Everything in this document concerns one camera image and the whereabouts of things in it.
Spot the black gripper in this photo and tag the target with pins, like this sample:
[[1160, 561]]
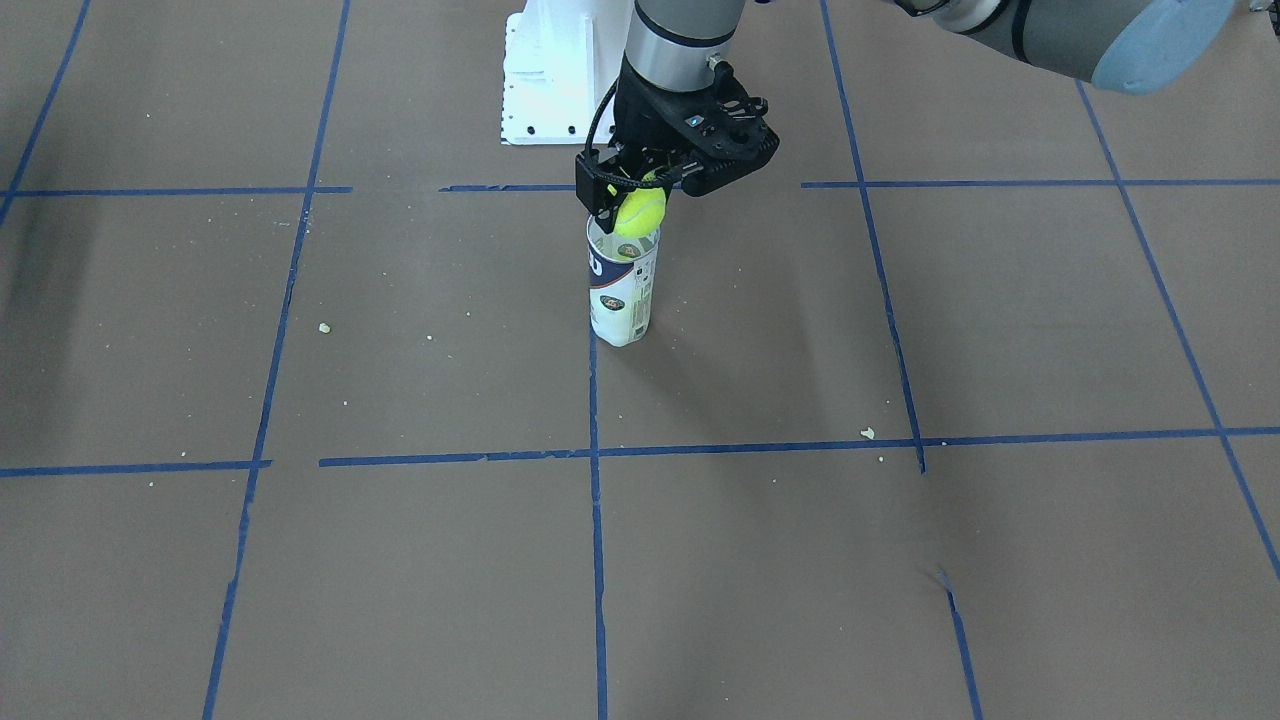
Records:
[[645, 113]]

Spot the yellow tennis ball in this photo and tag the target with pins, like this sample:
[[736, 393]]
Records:
[[640, 213]]

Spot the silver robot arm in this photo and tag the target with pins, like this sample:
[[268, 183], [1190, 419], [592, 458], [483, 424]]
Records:
[[1125, 47]]

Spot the white tennis ball can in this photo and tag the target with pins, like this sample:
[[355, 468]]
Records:
[[621, 277]]

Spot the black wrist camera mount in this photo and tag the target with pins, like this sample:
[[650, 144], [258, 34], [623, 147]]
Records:
[[724, 130]]

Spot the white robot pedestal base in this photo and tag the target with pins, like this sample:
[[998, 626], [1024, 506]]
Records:
[[561, 57]]

